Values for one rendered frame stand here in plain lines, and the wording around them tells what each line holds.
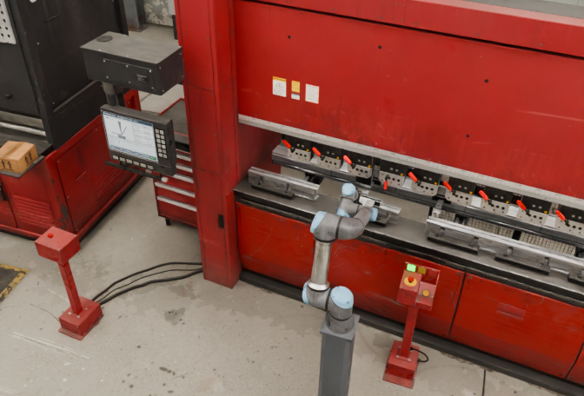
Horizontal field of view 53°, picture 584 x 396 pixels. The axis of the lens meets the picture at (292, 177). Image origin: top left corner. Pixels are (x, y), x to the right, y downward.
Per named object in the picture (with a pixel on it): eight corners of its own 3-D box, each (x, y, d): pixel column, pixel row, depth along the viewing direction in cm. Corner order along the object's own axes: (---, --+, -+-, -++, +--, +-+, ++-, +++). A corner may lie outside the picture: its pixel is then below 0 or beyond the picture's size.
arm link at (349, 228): (362, 225, 280) (380, 203, 325) (341, 219, 283) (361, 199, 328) (358, 247, 282) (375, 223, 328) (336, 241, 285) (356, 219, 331)
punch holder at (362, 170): (347, 173, 357) (348, 150, 347) (351, 166, 363) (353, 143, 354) (369, 179, 352) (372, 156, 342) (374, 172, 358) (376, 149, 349)
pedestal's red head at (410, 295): (396, 301, 342) (400, 280, 331) (401, 283, 354) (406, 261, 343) (430, 311, 336) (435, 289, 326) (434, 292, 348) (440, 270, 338)
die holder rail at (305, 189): (248, 181, 399) (248, 170, 393) (252, 177, 403) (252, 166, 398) (315, 201, 382) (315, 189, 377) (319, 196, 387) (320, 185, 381)
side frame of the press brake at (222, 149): (203, 279, 444) (169, -26, 308) (255, 214, 507) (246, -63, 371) (232, 289, 436) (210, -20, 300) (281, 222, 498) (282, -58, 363)
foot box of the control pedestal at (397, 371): (381, 379, 375) (383, 368, 368) (390, 349, 394) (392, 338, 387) (413, 389, 369) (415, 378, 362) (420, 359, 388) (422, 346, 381)
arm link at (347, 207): (354, 219, 321) (359, 200, 323) (335, 214, 324) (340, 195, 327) (355, 221, 329) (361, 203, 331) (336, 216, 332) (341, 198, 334)
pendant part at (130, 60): (105, 173, 367) (77, 46, 317) (129, 153, 385) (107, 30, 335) (174, 193, 351) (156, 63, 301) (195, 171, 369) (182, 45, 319)
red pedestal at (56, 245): (57, 331, 403) (27, 242, 354) (82, 306, 421) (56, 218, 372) (80, 341, 396) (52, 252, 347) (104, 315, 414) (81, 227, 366)
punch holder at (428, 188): (410, 190, 344) (414, 168, 334) (414, 182, 350) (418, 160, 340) (435, 197, 339) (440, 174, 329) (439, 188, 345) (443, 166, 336)
